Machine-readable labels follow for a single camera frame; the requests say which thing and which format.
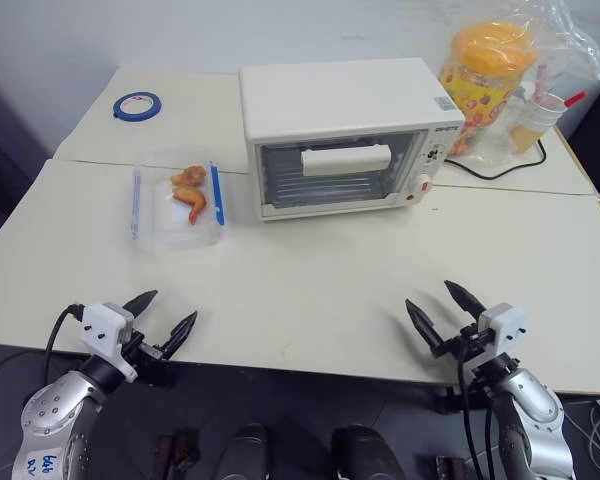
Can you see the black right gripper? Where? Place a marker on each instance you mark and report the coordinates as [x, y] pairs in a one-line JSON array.
[[467, 342]]

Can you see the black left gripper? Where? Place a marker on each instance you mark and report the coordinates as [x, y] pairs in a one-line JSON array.
[[147, 356]]

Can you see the cream toaster oven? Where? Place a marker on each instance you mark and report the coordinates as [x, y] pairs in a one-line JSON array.
[[340, 100]]

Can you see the black table clamp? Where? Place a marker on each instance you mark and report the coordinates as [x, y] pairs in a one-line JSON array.
[[452, 400]]

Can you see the clear container with blue clips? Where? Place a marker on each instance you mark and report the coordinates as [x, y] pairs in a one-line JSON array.
[[155, 220]]

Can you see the brown block on floor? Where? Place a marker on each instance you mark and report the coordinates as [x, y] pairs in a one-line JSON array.
[[177, 450], [445, 469]]

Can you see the round fried chicken piece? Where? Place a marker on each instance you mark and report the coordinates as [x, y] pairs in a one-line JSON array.
[[189, 175]]

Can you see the dark rounded shape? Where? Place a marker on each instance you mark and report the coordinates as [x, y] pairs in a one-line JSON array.
[[365, 455]]

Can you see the blue tape roll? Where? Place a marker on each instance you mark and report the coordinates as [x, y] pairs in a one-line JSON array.
[[122, 113]]

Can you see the white paper cup stack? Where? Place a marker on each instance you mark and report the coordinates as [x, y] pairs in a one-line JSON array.
[[537, 117]]

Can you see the yellow jar with orange lid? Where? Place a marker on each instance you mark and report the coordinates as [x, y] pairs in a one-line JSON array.
[[485, 65]]

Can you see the red-tipped straw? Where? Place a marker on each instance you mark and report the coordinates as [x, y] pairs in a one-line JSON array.
[[576, 98]]

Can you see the clear plastic bag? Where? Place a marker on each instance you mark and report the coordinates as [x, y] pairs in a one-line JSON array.
[[570, 45]]

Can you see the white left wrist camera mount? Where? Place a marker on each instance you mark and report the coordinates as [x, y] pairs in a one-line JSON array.
[[102, 325]]

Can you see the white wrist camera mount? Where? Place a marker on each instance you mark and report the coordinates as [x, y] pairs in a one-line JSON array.
[[102, 325], [505, 325]]

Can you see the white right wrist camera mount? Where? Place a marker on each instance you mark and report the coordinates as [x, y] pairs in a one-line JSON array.
[[505, 325]]

